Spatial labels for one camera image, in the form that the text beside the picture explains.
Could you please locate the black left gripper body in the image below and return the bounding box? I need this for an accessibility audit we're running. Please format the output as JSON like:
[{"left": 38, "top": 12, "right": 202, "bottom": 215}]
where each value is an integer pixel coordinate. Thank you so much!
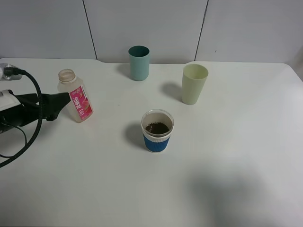
[{"left": 0, "top": 93, "right": 39, "bottom": 132}]

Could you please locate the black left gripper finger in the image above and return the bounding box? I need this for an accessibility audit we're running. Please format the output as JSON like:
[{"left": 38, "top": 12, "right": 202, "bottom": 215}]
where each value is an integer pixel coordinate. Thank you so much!
[{"left": 38, "top": 92, "right": 71, "bottom": 121}]

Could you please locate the clear bottle with pink label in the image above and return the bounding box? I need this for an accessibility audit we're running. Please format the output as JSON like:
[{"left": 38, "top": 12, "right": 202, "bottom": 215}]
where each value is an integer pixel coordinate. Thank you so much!
[{"left": 57, "top": 69, "right": 93, "bottom": 123}]

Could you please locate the glass cup with blue sleeve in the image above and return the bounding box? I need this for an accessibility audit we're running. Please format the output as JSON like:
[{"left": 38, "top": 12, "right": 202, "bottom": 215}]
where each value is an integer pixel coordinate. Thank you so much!
[{"left": 141, "top": 109, "right": 175, "bottom": 153}]

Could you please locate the teal plastic cup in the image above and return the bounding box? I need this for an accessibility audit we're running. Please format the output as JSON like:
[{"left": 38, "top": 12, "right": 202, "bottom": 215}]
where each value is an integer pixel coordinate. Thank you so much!
[{"left": 128, "top": 45, "right": 150, "bottom": 81}]

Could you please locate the light green plastic cup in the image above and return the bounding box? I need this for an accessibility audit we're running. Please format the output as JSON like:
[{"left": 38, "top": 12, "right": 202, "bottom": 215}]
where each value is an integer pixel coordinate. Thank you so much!
[{"left": 181, "top": 64, "right": 208, "bottom": 105}]

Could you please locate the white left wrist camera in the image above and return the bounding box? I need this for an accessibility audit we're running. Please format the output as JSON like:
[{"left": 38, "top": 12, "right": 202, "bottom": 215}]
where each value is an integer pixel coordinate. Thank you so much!
[{"left": 0, "top": 63, "right": 22, "bottom": 112}]

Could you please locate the black left camera cable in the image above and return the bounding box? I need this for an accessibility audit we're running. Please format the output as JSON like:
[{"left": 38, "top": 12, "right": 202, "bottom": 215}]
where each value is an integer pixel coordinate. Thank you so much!
[{"left": 0, "top": 67, "right": 45, "bottom": 168}]

